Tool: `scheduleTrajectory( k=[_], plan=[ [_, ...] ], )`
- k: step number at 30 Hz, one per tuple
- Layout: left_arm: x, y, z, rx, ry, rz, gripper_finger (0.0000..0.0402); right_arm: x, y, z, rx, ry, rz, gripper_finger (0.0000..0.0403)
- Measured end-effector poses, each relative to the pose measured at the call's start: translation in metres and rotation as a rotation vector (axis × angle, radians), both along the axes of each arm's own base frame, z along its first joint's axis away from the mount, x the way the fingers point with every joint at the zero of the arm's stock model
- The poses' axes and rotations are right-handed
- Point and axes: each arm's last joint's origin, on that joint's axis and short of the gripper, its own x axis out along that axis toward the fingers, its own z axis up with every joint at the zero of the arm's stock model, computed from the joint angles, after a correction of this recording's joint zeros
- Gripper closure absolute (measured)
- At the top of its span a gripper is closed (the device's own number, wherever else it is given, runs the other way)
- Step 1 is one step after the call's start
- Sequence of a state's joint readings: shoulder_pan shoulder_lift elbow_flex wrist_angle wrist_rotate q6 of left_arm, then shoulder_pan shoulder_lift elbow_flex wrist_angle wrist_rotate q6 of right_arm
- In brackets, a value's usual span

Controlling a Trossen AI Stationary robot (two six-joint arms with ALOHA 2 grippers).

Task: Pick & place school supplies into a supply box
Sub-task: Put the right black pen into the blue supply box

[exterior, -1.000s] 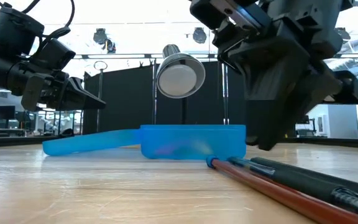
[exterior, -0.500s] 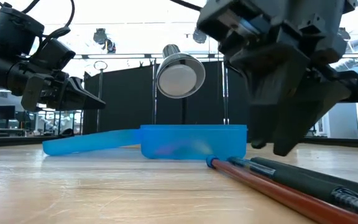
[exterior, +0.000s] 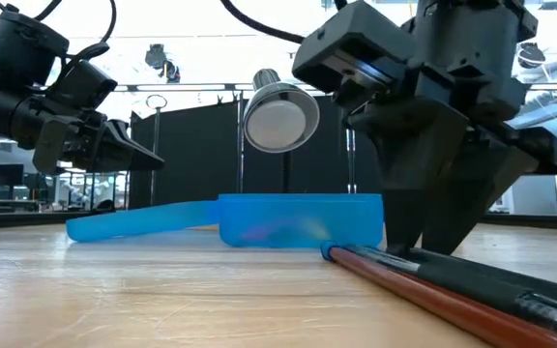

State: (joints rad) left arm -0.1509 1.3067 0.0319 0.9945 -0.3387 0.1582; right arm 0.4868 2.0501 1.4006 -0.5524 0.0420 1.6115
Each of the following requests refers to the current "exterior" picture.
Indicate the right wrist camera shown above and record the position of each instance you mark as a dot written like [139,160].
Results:
[356,34]

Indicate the dark ceiling fixture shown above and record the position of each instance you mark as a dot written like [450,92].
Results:
[155,55]
[530,55]

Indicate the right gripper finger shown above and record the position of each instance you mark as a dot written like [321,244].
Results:
[419,154]
[481,183]

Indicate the blue plastic supply box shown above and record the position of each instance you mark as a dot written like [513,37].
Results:
[298,222]

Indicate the black retractable pen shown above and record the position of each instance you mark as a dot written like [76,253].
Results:
[477,285]

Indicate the slim black pen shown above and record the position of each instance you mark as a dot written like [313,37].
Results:
[525,281]

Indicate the black monitor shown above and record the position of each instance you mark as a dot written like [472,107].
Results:
[7,175]

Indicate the black partition screen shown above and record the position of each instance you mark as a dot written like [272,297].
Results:
[191,154]

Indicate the red pen with blue cap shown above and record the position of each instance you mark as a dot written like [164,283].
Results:
[452,307]

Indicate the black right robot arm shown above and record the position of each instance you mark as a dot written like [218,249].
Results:
[472,19]

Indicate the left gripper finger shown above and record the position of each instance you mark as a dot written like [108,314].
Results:
[124,159]
[121,135]

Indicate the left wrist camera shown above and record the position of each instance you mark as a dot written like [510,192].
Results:
[82,84]

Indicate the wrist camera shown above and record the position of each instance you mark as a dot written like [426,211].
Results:
[82,84]
[356,34]

